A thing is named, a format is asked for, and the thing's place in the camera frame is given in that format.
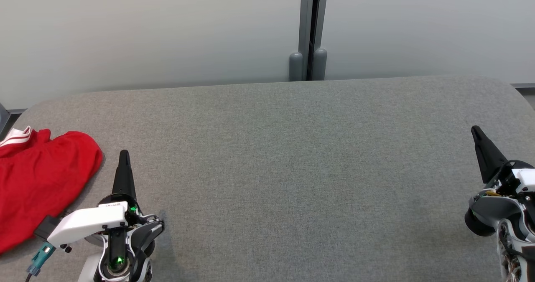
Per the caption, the grey cylindrical post foot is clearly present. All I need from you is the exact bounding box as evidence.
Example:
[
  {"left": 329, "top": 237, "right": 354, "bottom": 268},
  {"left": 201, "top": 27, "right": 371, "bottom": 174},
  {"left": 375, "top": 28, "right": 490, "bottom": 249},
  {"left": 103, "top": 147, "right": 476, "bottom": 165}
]
[
  {"left": 313, "top": 48, "right": 328, "bottom": 81},
  {"left": 289, "top": 52, "right": 303, "bottom": 82}
]

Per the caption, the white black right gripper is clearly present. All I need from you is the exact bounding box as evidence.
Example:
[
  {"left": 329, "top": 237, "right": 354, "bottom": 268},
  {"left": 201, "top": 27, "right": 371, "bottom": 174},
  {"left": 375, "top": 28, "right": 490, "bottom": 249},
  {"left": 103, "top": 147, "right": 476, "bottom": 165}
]
[{"left": 471, "top": 125, "right": 535, "bottom": 198}]

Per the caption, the red shorts white stripe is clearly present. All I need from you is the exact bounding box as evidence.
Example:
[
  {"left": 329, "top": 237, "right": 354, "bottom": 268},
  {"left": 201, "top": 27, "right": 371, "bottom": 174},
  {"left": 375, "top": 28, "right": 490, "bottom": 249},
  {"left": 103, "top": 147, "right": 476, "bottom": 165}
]
[{"left": 0, "top": 131, "right": 103, "bottom": 254}]

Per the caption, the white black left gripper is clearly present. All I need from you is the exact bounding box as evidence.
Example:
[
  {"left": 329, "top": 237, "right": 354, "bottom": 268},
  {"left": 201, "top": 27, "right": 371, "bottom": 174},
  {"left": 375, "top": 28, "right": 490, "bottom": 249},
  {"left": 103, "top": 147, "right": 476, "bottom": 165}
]
[{"left": 47, "top": 150, "right": 140, "bottom": 249}]

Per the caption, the grey partition post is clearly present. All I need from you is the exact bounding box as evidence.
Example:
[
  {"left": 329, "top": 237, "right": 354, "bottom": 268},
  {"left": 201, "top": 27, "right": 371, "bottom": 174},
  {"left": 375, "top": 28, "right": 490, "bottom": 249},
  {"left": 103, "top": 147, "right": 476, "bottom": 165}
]
[{"left": 298, "top": 0, "right": 329, "bottom": 82}]

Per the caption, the left camera cable teal plug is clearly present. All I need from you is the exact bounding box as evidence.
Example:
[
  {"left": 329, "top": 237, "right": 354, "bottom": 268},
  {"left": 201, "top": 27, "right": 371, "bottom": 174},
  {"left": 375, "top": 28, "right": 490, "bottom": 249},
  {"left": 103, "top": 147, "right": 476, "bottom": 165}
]
[{"left": 26, "top": 241, "right": 56, "bottom": 282}]

